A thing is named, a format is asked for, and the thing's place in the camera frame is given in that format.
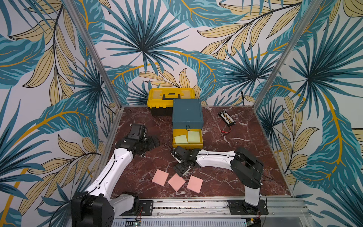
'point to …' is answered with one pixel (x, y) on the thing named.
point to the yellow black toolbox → (160, 100)
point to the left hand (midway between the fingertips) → (153, 146)
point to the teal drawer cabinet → (187, 121)
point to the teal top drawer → (193, 125)
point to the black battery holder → (227, 118)
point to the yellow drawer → (190, 145)
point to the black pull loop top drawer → (188, 130)
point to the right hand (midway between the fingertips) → (181, 165)
